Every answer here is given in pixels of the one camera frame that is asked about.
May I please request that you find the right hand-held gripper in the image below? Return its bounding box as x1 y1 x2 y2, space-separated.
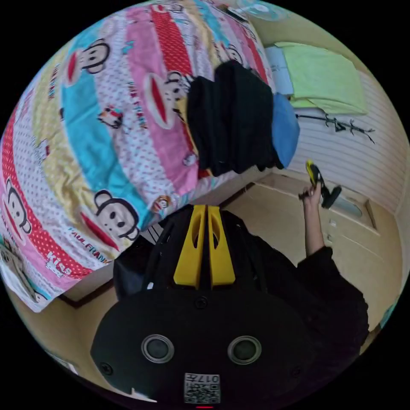
305 160 327 201

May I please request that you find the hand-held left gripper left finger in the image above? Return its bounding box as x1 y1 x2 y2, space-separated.
173 205 206 287

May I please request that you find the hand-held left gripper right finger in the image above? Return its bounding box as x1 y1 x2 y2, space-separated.
207 205 236 287

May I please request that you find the person's right forearm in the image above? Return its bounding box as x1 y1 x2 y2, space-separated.
302 202 326 257

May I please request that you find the person's right hand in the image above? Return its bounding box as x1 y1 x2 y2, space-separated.
298 186 322 209

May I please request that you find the pile of clothes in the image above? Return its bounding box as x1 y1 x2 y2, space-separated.
179 60 301 177

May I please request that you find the light green folded blanket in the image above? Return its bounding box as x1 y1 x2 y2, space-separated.
275 41 369 116

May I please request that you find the person's body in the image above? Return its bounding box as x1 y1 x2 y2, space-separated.
221 208 372 356

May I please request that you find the bed with cartoon printed sheet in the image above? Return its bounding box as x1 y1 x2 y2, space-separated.
0 0 280 313

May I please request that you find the light blue fan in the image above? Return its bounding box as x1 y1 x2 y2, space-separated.
236 0 290 23

